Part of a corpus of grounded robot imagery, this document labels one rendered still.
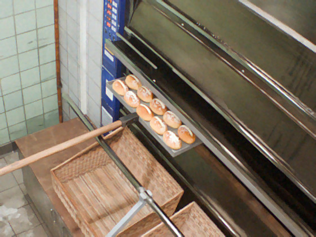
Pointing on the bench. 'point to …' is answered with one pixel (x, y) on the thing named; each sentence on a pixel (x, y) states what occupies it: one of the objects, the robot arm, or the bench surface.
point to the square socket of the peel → (129, 119)
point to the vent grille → (105, 117)
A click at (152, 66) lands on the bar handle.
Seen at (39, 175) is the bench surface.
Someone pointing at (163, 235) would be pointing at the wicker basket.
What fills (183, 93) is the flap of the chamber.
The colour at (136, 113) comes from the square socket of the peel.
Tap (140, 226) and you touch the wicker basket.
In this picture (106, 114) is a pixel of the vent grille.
